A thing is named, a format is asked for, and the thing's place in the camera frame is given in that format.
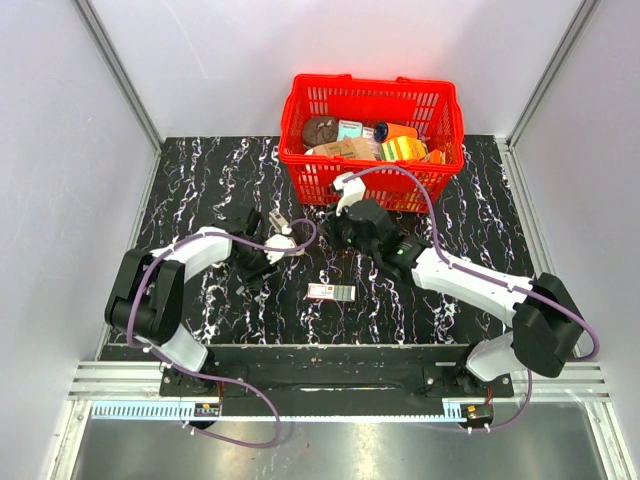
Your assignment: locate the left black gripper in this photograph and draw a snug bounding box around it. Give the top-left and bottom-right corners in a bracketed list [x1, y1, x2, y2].
[232, 238, 281, 291]

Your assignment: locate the beige staple remover tool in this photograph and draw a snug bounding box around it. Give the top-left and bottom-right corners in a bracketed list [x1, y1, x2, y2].
[268, 210, 291, 236]

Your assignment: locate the small staples box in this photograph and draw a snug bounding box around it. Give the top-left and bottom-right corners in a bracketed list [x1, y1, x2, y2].
[306, 283, 356, 302]

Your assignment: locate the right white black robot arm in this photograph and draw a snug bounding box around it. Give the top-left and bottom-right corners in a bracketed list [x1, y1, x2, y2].
[320, 199, 584, 396]

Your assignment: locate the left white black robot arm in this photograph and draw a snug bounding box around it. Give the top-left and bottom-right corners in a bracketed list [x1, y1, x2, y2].
[105, 208, 276, 396]

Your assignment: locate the brown cardboard box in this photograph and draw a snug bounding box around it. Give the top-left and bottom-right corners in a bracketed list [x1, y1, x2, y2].
[305, 137, 376, 160]

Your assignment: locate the yellow green striped box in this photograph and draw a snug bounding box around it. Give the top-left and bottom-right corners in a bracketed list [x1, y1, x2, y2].
[380, 136, 428, 162]

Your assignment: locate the orange bottle blue cap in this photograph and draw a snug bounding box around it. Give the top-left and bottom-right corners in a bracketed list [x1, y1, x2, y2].
[374, 122, 418, 143]

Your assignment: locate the red plastic shopping basket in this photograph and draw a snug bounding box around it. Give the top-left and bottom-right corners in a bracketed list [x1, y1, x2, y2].
[279, 74, 465, 213]

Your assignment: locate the light blue small box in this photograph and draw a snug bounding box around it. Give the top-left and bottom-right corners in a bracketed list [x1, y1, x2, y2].
[337, 120, 363, 141]

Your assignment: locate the orange small packet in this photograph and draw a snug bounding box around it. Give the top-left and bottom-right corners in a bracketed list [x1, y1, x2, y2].
[422, 149, 447, 165]

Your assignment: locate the brown round cookie pack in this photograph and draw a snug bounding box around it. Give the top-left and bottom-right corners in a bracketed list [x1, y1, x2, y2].
[302, 116, 339, 149]

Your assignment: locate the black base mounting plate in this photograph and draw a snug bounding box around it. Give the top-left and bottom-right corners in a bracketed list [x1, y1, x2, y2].
[159, 344, 514, 401]

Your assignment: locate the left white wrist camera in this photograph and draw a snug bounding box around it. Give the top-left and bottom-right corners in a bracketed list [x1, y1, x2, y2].
[264, 227, 305, 265]

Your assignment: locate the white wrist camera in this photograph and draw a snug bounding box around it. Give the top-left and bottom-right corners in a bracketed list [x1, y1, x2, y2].
[332, 172, 366, 216]
[264, 227, 305, 265]

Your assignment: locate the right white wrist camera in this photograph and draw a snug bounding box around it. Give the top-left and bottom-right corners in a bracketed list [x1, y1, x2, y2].
[332, 172, 366, 216]

